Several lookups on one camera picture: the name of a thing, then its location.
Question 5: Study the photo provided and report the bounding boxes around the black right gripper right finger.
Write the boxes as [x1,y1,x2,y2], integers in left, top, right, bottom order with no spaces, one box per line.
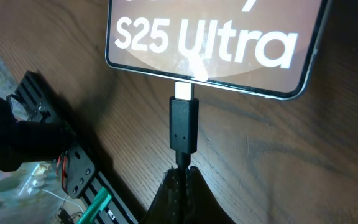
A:
[185,166,234,224]

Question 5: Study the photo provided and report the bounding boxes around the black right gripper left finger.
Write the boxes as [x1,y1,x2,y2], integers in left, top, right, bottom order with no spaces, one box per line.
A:
[140,168,184,224]

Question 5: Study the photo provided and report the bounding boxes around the black USB charging cable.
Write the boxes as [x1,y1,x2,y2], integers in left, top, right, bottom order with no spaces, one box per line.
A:
[168,81,200,224]

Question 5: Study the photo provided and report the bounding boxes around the Galaxy smartphone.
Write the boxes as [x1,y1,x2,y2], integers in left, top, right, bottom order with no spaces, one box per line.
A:
[105,0,331,100]

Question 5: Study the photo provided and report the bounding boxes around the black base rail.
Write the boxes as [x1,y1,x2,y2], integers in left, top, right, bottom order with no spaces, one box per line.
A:
[15,71,143,223]

